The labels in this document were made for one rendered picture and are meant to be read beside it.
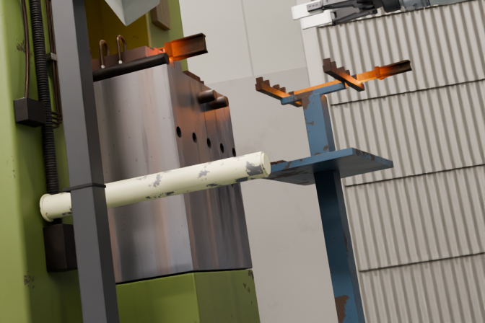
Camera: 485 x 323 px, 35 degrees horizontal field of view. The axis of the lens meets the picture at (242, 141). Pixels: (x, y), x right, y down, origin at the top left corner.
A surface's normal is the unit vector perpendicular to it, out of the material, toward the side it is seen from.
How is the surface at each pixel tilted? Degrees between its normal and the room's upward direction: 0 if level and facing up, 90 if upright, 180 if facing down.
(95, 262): 90
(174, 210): 90
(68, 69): 90
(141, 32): 90
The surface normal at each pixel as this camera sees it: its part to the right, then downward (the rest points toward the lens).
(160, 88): -0.33, -0.15
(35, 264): 0.93, -0.20
